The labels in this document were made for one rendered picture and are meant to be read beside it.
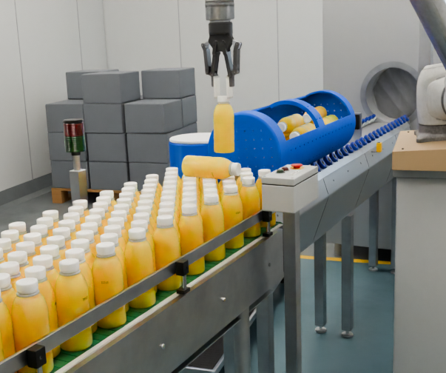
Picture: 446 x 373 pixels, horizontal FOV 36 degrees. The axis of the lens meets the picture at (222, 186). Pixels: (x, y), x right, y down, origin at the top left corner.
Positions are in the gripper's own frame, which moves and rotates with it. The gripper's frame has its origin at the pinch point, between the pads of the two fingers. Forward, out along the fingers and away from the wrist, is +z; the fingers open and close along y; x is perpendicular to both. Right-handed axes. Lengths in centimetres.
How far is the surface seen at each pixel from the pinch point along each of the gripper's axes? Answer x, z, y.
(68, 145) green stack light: 30, 15, 39
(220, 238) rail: 39, 36, -18
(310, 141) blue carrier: -47, 24, -11
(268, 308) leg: -16, 80, -6
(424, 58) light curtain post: -158, 0, -30
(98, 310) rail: 91, 36, -17
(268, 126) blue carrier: -18.9, 14.7, -7.0
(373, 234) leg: -212, 111, 9
